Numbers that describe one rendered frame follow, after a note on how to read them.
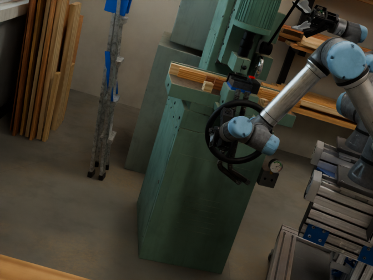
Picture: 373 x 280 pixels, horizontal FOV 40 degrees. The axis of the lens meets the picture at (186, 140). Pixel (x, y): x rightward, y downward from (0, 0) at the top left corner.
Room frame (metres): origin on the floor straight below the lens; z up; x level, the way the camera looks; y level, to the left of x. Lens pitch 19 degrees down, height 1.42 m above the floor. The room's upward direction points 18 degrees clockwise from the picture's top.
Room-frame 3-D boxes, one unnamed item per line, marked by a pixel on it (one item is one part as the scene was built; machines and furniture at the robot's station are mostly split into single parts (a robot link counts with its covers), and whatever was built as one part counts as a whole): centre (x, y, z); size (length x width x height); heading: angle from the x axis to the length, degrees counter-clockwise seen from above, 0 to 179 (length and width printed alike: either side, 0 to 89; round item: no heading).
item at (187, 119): (2.56, -0.10, 0.76); 0.57 x 0.45 x 0.09; 12
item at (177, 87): (2.33, -0.14, 0.87); 0.61 x 0.30 x 0.06; 102
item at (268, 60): (2.66, -0.25, 1.02); 0.09 x 0.07 x 0.12; 102
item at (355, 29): (2.42, -0.57, 1.32); 0.11 x 0.08 x 0.09; 101
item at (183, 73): (2.45, -0.17, 0.92); 0.62 x 0.02 x 0.04; 102
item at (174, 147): (2.56, -0.10, 0.35); 0.58 x 0.45 x 0.71; 12
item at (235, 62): (2.46, -0.13, 1.03); 0.14 x 0.07 x 0.09; 12
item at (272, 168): (2.29, -0.43, 0.65); 0.06 x 0.04 x 0.08; 102
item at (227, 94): (2.25, -0.16, 0.91); 0.15 x 0.14 x 0.09; 102
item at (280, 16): (2.68, -0.23, 1.22); 0.09 x 0.08 x 0.15; 12
